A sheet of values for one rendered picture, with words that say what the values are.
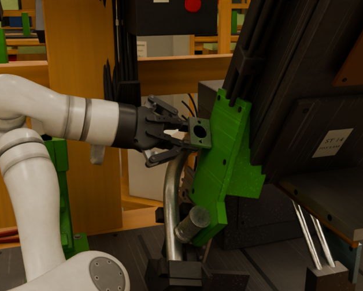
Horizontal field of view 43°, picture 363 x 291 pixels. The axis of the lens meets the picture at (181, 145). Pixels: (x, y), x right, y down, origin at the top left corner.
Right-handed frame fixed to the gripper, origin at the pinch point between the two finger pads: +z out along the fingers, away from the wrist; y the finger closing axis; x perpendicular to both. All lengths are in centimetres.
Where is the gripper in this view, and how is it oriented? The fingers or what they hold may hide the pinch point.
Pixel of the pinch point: (191, 136)
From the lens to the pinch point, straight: 81.4
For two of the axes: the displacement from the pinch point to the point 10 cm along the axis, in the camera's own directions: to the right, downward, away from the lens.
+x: -3.8, 4.4, 8.1
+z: 9.2, 1.4, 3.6
